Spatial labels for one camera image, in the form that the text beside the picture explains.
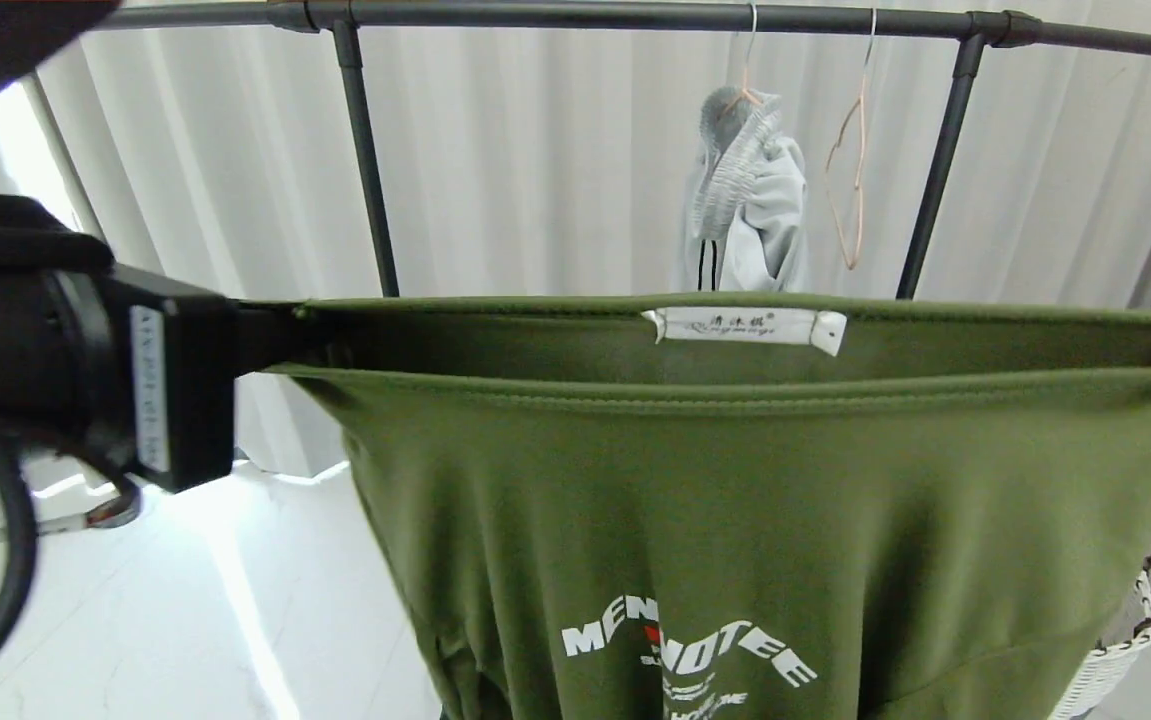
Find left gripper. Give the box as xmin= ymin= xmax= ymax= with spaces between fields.
xmin=0 ymin=265 xmax=238 ymax=493

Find green garment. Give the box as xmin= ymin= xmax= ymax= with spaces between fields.
xmin=270 ymin=292 xmax=1151 ymax=720

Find pale grey shorts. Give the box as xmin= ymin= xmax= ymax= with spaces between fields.
xmin=675 ymin=88 xmax=811 ymax=294

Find pink clothes hanger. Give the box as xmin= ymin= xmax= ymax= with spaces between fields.
xmin=823 ymin=8 xmax=878 ymax=271
xmin=723 ymin=5 xmax=768 ymax=113

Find black clothes rack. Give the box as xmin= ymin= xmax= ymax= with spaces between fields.
xmin=95 ymin=0 xmax=1151 ymax=301

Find white laundry basket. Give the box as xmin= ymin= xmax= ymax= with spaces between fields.
xmin=1050 ymin=550 xmax=1151 ymax=720

